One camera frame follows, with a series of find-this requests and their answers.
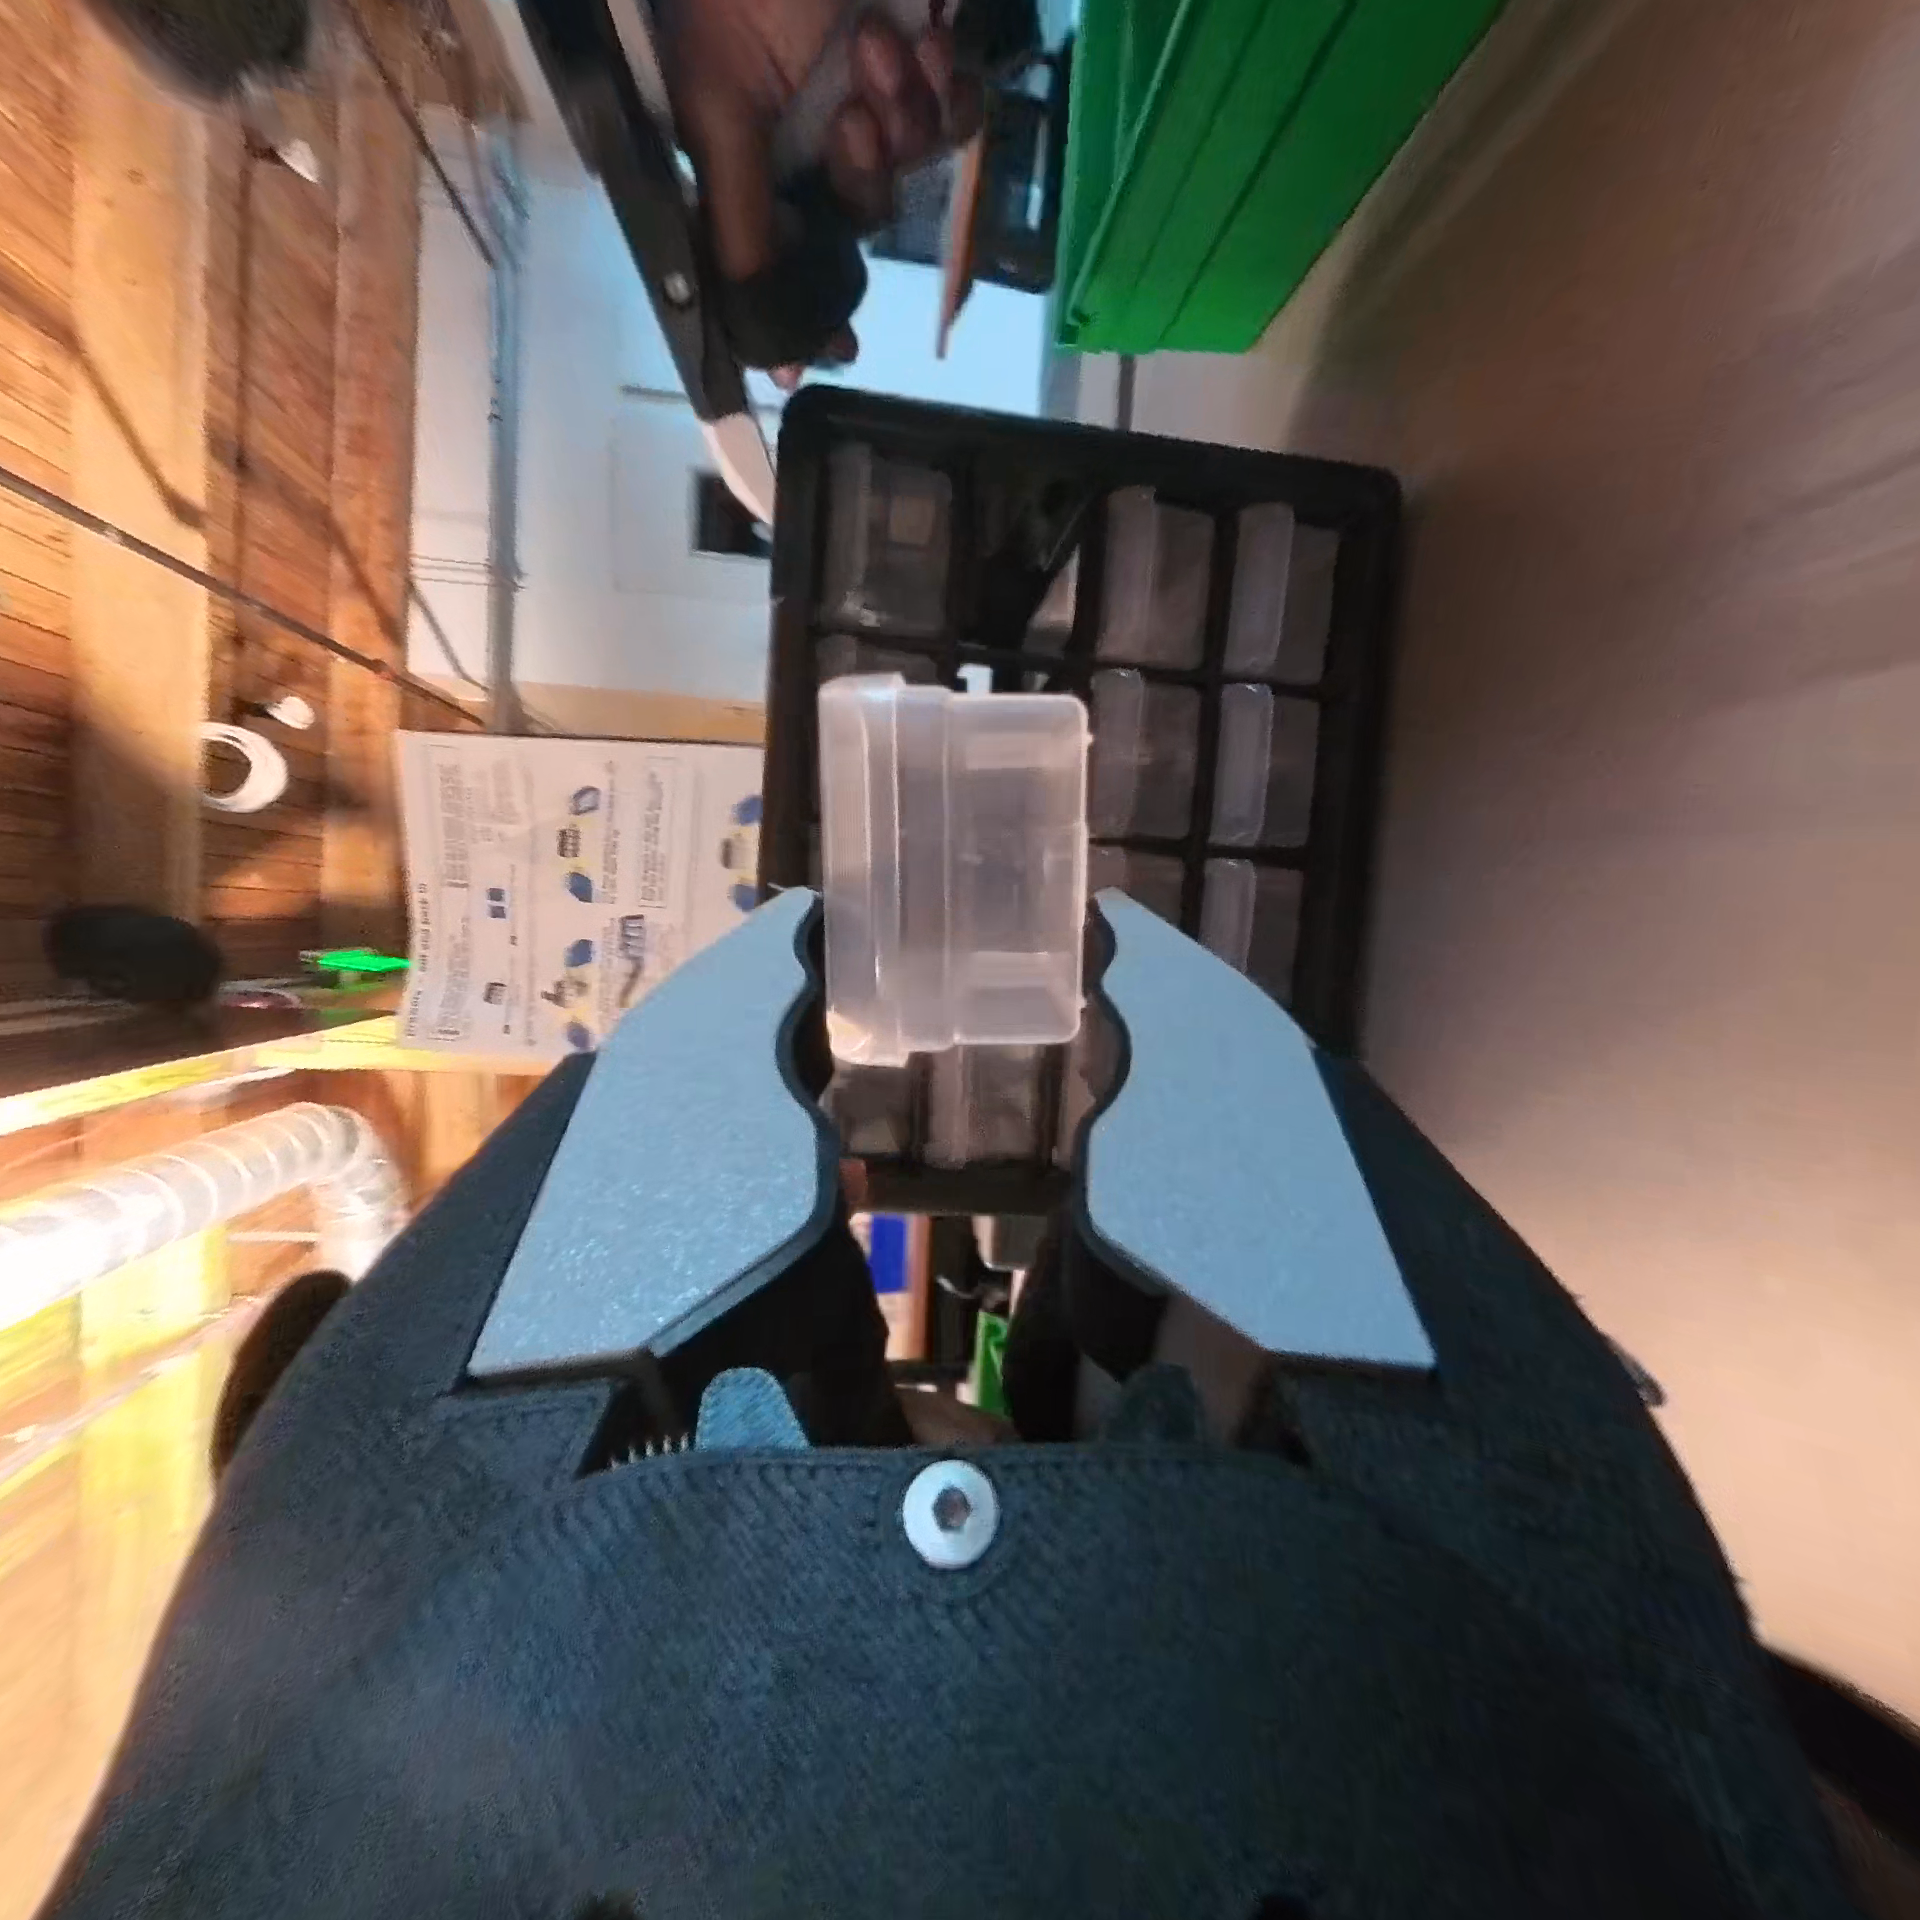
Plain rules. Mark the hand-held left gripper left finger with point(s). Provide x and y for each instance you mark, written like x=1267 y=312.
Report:
x=646 y=1174

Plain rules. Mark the clear plastic drawer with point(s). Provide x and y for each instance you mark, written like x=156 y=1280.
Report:
x=961 y=857

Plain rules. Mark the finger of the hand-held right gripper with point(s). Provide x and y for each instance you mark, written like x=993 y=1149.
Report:
x=735 y=459

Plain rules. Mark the instruction poster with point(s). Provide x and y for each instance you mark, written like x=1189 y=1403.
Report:
x=573 y=842

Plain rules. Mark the translucent flexible duct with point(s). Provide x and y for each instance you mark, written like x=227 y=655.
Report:
x=195 y=1186

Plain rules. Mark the green plastic bin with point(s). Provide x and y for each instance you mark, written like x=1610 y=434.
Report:
x=1203 y=185

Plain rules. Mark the person's right hand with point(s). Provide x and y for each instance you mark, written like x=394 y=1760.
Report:
x=768 y=132

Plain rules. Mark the black drawer cabinet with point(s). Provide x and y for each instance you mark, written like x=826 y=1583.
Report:
x=1049 y=443

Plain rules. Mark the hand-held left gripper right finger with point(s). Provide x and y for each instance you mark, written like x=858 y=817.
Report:
x=1244 y=1174

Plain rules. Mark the instruction sheet on board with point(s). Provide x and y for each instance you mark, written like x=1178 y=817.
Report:
x=646 y=715

